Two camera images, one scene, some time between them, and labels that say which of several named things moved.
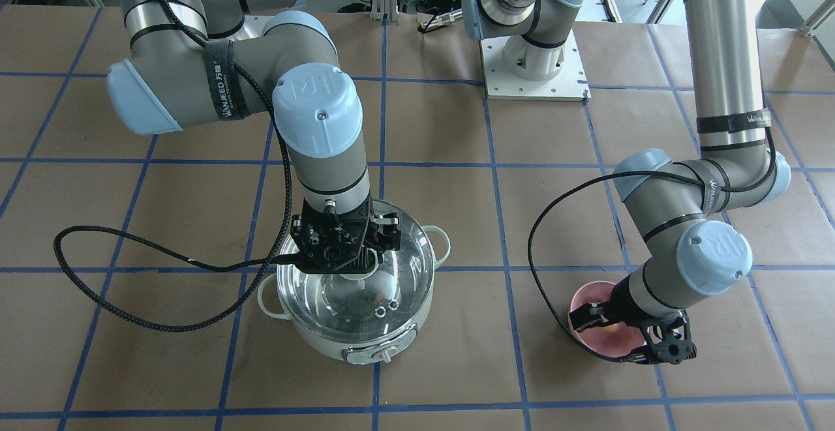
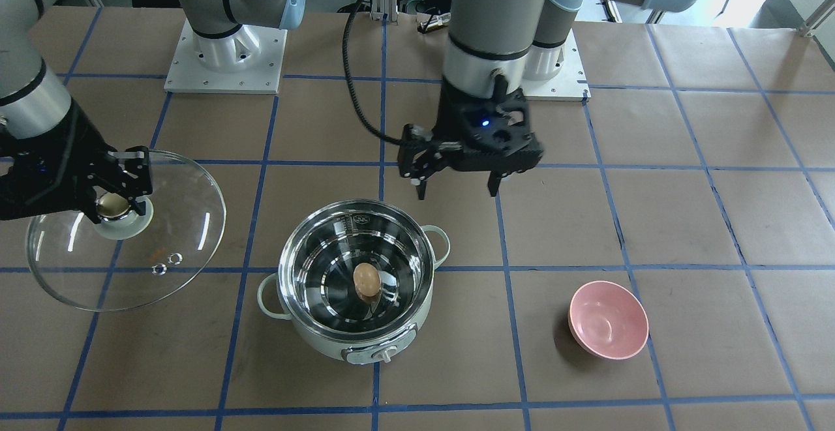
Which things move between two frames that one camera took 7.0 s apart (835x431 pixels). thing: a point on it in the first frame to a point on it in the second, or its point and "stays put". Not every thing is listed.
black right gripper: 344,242 to 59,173
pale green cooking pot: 368,321 stays put
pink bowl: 608,338 stays put
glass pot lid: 333,306 to 129,261
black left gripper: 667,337 to 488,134
